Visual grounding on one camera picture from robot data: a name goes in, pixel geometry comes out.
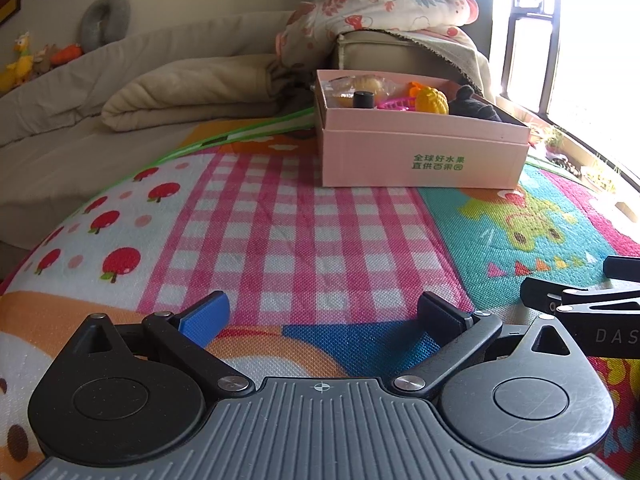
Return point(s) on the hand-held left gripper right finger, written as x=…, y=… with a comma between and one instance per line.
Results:
x=440, y=317

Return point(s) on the grey neck pillow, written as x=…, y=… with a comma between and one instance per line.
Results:
x=102, y=17

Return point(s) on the pink plastic basket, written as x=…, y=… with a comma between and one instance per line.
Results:
x=397, y=105

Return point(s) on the black plush toy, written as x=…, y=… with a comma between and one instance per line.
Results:
x=472, y=107

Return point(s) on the clear bread packet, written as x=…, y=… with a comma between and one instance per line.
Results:
x=350, y=85

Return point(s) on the small orange toy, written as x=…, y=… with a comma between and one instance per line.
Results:
x=414, y=89

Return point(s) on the dark plant pot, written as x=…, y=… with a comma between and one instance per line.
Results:
x=560, y=156

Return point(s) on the beige folded blanket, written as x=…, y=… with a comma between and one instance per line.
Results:
x=200, y=95

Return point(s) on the grey cloth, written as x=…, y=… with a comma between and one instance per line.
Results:
x=460, y=55

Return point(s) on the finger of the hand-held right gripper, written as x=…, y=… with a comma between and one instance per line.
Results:
x=622, y=267
x=540, y=296

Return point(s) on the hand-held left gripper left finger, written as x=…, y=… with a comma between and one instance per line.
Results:
x=205, y=320

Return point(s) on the floral quilt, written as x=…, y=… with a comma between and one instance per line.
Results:
x=390, y=5

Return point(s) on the yellow plush toy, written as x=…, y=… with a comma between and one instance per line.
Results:
x=17, y=62

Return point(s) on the colourful play mat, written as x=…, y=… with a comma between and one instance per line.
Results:
x=300, y=240

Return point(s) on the orange plush toy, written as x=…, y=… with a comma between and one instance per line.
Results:
x=66, y=53

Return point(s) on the pink cardboard box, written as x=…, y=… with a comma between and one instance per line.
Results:
x=420, y=155

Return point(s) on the black bottle cap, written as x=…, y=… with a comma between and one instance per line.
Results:
x=364, y=100

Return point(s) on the yellow toy fruit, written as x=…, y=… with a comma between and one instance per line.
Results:
x=432, y=101

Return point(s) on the black window frame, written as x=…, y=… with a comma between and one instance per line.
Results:
x=545, y=60

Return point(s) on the brown plush toy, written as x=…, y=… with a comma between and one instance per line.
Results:
x=44, y=60

